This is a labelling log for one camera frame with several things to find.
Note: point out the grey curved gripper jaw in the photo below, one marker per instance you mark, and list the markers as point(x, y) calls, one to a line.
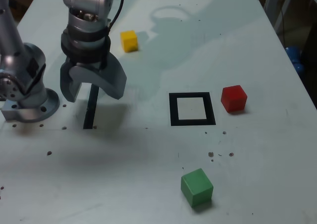
point(66, 90)
point(109, 77)

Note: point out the yellow cube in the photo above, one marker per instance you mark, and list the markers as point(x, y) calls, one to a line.
point(129, 41)

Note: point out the red cube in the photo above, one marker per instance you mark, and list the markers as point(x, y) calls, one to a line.
point(234, 98)

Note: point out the green cube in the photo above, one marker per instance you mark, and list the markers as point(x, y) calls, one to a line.
point(196, 188)

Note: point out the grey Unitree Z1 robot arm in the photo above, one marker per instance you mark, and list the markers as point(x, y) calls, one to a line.
point(12, 48)

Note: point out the black tape square outline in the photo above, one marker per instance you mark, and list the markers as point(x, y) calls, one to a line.
point(173, 110)

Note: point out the black tape strip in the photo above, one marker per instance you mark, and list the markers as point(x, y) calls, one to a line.
point(89, 115)

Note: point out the blue object beside table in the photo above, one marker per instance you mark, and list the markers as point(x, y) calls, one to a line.
point(293, 55)

